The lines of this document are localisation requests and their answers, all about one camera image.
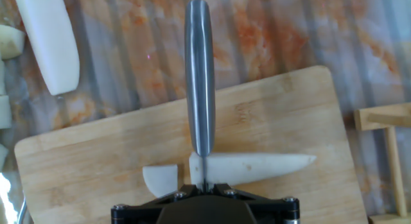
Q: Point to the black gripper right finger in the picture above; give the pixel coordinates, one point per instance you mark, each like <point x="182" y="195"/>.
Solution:
<point x="279" y="212"/>

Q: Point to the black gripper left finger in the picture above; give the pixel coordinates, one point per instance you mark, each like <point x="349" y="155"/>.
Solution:
<point x="128" y="214"/>

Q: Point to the steel cleaver knife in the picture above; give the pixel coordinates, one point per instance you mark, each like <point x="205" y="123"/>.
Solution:
<point x="199" y="73"/>

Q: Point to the small white radish slice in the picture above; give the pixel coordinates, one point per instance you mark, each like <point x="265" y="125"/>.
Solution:
<point x="160" y="179"/>

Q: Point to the long tapered white radish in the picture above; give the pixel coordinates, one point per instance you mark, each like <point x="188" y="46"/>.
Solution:
<point x="250" y="167"/>

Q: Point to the rounded white radish piece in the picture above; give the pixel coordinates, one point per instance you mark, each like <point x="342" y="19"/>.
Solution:
<point x="51" y="41"/>

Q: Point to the wooden cutting board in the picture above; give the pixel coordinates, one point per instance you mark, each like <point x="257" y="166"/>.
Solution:
<point x="289" y="121"/>

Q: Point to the wooden peg rack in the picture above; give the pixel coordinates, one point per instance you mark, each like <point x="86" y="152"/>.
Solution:
<point x="393" y="153"/>

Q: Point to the marble pattern plastic sheet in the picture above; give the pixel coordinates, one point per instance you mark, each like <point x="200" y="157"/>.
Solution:
<point x="289" y="31"/>

